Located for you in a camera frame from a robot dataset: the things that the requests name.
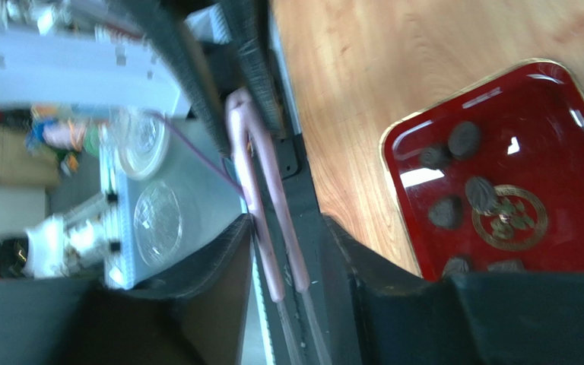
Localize pink handled metal tongs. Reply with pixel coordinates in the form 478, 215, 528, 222
224, 87, 334, 365

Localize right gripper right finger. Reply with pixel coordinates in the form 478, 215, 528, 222
322, 217, 584, 364

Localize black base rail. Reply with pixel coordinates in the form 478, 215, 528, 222
119, 1, 332, 364

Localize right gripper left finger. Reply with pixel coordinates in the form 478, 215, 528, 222
0, 214, 252, 364

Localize dark chocolate piece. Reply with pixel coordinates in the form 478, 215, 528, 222
441, 256, 471, 278
419, 144, 451, 170
465, 176, 498, 215
487, 259, 525, 272
427, 195, 463, 230
447, 121, 481, 160

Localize red lacquer tray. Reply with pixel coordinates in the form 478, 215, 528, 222
379, 59, 584, 281

